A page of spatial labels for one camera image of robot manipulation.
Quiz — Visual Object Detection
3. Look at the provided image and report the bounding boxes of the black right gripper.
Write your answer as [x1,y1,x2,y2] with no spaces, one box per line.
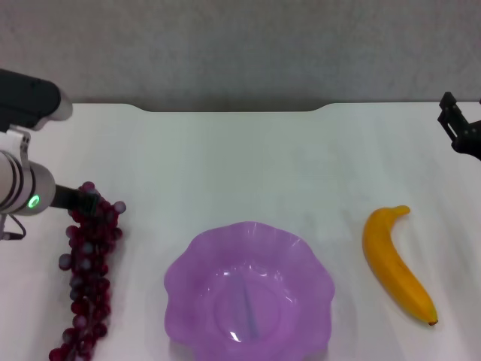
[437,91,481,162]

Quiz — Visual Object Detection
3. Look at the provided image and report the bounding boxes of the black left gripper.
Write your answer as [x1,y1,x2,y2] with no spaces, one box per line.
[54,184,101,219]

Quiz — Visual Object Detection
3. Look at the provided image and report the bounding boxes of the red grape bunch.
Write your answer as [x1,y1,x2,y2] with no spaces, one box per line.
[48,181,127,361]

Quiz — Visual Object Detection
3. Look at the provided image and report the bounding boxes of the yellow banana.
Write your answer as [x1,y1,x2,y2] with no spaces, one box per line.
[362,205,440,327]

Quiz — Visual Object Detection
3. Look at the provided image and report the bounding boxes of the purple wavy plastic bowl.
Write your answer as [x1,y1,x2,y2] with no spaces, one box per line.
[163,220,336,361]

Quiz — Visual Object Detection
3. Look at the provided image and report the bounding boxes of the thin black cable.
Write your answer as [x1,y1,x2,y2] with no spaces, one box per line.
[0,213,28,242]

